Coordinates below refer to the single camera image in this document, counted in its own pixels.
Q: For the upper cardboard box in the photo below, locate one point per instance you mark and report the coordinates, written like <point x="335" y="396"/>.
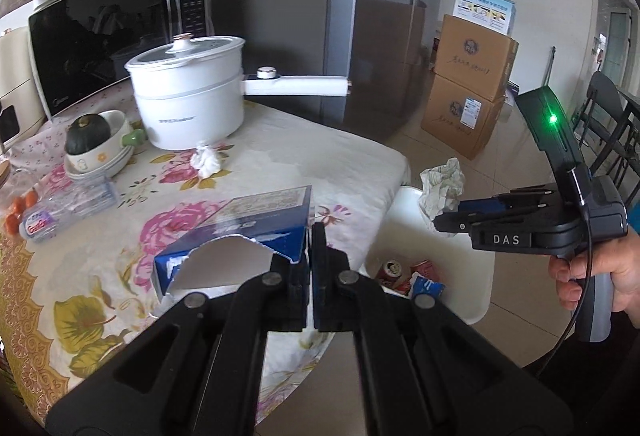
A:
<point x="475" y="57"/>

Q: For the white trash bin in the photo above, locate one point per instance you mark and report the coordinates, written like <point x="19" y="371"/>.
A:
<point x="406" y="237"/>

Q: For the red milk drink can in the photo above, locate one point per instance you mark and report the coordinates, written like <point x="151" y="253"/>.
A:
<point x="426" y="269"/>

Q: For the small blue carton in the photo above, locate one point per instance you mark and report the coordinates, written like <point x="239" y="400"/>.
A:
<point x="420" y="285"/>

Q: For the broom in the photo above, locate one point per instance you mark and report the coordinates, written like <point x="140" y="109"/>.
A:
<point x="548" y="71"/>

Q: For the dark green pumpkin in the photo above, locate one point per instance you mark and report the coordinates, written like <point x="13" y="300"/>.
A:
<point x="86" y="133"/>

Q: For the white crumpled tissue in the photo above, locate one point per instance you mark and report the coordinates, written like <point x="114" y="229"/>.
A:
<point x="206" y="161"/>

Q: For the grey refrigerator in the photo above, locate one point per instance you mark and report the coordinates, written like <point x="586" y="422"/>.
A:
<point x="381" y="46"/>

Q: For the black microwave oven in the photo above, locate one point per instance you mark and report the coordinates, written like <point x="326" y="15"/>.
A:
<point x="81" y="47"/>

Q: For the white electric cooking pot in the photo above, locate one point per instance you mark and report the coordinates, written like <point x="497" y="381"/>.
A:
<point x="191" y="91"/>

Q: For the red can in bin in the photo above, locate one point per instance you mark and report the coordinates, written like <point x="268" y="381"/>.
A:
<point x="389" y="273"/>

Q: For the white ceramic bowl green handle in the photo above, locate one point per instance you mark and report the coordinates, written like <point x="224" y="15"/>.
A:
<point x="123" y="134"/>

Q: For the clear plastic water bottle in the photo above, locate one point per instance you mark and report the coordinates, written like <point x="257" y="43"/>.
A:
<point x="66" y="208"/>

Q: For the black chair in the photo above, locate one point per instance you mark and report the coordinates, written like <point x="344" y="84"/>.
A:
<point x="602" y="121"/>

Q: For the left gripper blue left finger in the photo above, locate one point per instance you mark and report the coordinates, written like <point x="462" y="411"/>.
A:
<point x="196" y="370"/>

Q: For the cream air fryer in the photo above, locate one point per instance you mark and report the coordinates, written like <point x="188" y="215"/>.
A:
<point x="22" y="113"/>

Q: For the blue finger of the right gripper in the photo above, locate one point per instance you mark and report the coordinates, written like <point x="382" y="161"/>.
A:
<point x="490" y="205"/>
<point x="518" y="219"/>

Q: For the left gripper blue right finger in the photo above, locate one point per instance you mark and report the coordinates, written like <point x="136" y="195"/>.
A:
<point x="422" y="370"/>

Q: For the white plate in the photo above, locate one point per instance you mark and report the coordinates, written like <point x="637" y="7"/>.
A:
<point x="107" y="169"/>

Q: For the blue white printed box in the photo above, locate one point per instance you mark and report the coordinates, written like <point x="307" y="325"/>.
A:
<point x="497" y="15"/>

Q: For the large blue food box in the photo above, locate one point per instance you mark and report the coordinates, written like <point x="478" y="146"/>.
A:
<point x="235" y="244"/>

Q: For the lower cardboard box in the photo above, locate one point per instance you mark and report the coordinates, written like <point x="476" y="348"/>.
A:
<point x="460" y="118"/>

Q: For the cardboard box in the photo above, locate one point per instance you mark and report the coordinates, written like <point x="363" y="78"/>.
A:
<point x="460" y="118"/>
<point x="475" y="57"/>

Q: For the grey paper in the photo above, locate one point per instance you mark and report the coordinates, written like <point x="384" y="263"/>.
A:
<point x="442" y="189"/>

